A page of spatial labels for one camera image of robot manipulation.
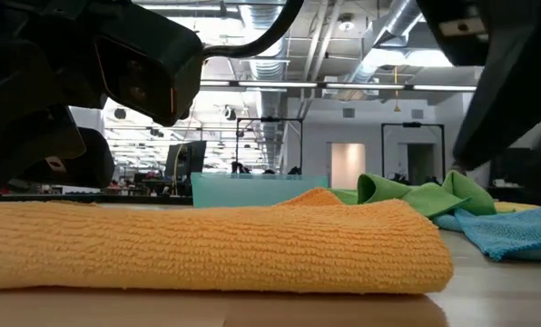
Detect black desk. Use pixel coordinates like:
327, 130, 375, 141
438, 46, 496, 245
485, 185, 541, 206

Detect orange microfiber towel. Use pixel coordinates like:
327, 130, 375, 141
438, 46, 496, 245
0, 187, 456, 295

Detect dark standing monitor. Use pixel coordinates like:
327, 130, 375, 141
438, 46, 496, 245
164, 140, 208, 196

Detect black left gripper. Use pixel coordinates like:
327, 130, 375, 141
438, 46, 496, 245
0, 0, 131, 202

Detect person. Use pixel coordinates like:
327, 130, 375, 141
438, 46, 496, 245
387, 170, 411, 185

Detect yellow microfiber towel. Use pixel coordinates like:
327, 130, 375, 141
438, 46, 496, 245
493, 201, 540, 214

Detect teal translucent plastic basket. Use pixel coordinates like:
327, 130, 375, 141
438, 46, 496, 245
190, 171, 330, 210

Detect ceiling light strip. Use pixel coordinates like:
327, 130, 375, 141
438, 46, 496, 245
325, 83, 407, 91
411, 84, 479, 93
237, 80, 320, 89

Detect black desk monitor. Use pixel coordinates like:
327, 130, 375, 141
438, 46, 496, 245
488, 147, 541, 188

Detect black aluminium table frame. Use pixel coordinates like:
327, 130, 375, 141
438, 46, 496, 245
0, 193, 194, 205

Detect white building column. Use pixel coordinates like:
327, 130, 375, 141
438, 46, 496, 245
69, 105, 106, 137

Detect blue microfiber towel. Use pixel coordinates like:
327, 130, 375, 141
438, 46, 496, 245
431, 203, 541, 263

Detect yellow hanging cord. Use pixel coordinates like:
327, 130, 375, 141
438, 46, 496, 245
391, 65, 402, 114

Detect green microfiber towel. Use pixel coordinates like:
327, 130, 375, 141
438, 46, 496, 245
327, 170, 498, 219

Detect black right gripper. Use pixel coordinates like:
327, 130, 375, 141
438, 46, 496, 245
418, 0, 541, 171

